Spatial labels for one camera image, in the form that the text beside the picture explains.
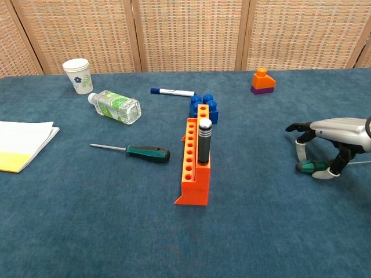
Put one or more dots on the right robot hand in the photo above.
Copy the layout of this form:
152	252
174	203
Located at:
342	131

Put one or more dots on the silver black precision screwdriver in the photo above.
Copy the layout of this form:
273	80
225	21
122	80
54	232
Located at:
204	144

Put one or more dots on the orange tool rack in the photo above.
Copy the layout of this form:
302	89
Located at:
203	182

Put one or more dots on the orange and purple building block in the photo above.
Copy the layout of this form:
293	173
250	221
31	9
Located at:
262	81

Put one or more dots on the blue building block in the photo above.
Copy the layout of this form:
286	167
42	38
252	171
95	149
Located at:
195	107

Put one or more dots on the white marker blue cap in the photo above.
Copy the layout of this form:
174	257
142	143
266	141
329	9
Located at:
174	92

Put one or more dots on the clear plastic water bottle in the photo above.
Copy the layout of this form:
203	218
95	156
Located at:
116	105

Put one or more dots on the white floral paper cup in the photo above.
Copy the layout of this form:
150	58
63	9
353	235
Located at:
78	75

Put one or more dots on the blue felt tablecloth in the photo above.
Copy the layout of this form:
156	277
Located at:
87	231

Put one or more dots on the woven bamboo folding screen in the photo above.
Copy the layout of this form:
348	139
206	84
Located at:
87	29

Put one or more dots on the white yellow notepad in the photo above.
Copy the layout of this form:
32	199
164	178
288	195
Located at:
20	139

